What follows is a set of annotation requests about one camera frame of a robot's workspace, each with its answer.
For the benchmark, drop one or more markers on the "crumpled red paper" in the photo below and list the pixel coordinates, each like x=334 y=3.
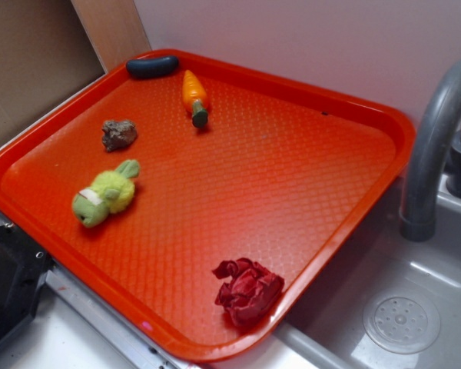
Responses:
x=251 y=292

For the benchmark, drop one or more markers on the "orange plastic tray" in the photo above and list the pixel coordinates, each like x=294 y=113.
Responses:
x=281 y=174

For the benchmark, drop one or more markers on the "orange toy carrot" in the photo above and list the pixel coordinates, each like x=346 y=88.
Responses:
x=195 y=99

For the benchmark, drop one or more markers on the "green plush toy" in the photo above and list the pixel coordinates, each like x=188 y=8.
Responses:
x=111 y=192

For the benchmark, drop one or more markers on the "grey brown rock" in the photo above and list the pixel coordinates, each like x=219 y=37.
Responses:
x=118 y=134

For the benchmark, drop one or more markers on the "dark blue oblong toy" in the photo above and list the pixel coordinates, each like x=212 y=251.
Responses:
x=152 y=67

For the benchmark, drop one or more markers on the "grey toy faucet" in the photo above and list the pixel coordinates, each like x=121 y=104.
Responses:
x=437 y=149

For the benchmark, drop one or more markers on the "grey toy sink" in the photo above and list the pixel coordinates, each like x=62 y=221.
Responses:
x=326 y=325

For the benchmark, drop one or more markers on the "round sink drain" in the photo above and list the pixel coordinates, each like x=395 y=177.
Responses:
x=401 y=324

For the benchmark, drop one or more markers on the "brown cardboard panel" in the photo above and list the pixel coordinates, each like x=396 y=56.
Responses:
x=45 y=57

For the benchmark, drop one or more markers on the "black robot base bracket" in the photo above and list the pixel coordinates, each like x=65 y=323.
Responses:
x=23 y=268

